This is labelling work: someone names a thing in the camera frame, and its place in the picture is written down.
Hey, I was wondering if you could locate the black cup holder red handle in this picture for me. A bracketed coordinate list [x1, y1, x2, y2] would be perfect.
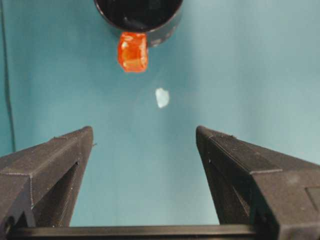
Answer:
[93, 0, 184, 74]

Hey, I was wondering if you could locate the blue-green table cloth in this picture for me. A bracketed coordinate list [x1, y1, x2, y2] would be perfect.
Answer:
[0, 0, 320, 227]

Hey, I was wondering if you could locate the small white paper scrap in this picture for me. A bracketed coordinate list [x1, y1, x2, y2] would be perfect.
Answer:
[154, 87, 171, 109]

